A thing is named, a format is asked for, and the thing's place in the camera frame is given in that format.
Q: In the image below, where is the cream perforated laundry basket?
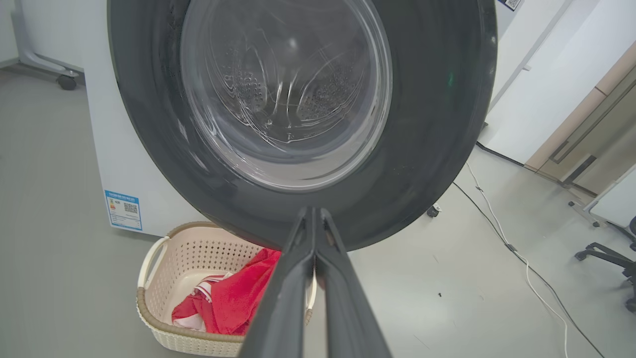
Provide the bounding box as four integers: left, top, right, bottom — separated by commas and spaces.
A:
136, 221, 318, 358

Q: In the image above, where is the light wooden cabinet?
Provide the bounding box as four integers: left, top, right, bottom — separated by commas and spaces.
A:
524, 42, 636, 196

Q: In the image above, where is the dark round washing machine door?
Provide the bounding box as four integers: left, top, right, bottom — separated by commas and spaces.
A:
107, 0, 499, 252

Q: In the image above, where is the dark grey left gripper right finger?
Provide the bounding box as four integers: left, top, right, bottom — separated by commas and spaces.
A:
316, 208, 394, 358

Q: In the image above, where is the grey stand leg with caster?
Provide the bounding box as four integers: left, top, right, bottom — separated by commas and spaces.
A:
12, 0, 84, 91

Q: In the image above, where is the black office chair base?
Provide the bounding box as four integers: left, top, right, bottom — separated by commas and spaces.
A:
574, 216, 636, 313

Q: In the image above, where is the white washing machine body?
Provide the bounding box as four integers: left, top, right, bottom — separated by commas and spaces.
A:
81, 0, 527, 238

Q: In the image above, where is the black floor cable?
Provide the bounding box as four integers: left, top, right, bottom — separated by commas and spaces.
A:
451, 141, 606, 358

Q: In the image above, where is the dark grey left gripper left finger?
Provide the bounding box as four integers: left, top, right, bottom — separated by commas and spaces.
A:
238, 207, 318, 358

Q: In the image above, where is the red garment with white stripes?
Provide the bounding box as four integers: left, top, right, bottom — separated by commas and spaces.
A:
171, 248, 283, 337

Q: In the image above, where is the blue energy label sticker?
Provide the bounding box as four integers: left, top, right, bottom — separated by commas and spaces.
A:
104, 189, 144, 232

